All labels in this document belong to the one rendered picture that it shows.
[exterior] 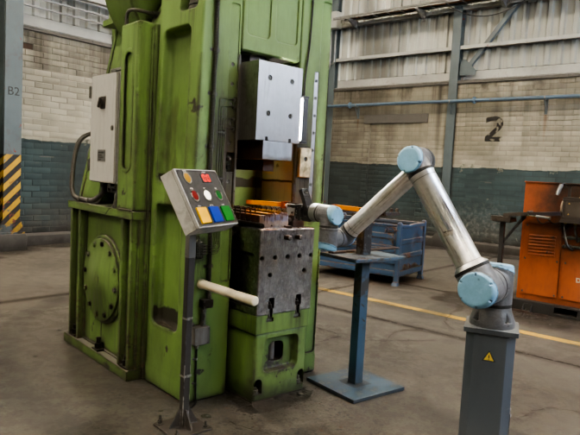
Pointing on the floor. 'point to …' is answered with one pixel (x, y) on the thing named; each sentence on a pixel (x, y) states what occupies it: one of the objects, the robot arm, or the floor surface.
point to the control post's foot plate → (192, 425)
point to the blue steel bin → (410, 245)
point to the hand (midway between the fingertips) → (287, 204)
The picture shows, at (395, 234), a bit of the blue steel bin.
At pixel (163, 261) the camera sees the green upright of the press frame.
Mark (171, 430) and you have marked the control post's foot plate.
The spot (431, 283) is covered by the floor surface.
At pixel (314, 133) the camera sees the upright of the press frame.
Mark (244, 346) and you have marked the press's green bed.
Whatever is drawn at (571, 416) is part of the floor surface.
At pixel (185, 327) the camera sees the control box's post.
